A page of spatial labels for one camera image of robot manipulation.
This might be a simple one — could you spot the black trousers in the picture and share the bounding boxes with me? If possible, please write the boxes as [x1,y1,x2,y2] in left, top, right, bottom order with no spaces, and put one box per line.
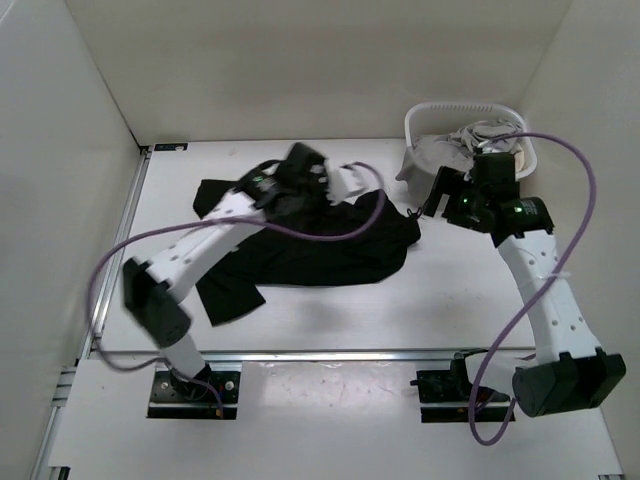
[196,199,421,326]

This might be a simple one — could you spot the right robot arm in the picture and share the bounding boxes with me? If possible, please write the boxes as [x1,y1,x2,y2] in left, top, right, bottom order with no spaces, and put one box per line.
[423,153,626,417]

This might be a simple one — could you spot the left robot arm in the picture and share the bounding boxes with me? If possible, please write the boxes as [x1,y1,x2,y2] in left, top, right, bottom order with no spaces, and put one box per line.
[122,142,329,400]

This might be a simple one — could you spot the grey garment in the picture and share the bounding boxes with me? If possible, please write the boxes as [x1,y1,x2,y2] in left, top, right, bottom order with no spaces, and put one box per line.
[396,119,523,205]

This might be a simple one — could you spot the beige garment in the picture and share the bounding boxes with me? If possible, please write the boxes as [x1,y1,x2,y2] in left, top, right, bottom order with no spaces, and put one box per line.
[512,146,526,173]

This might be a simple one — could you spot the white laundry basket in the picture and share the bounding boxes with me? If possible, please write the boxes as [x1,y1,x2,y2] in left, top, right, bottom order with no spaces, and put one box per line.
[396,102,537,206]

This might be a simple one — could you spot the black label sticker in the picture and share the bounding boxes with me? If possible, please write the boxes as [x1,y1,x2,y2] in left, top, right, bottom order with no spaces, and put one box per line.
[154,143,188,152]

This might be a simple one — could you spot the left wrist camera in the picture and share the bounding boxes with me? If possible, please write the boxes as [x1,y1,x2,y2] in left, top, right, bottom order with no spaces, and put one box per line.
[327,165,368,205]

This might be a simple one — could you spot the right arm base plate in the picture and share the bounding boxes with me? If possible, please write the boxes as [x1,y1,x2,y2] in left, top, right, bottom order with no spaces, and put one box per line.
[409,354,510,424]

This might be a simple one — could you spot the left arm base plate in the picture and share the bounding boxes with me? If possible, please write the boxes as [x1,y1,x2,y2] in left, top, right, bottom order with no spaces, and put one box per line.
[147,370,241,420]

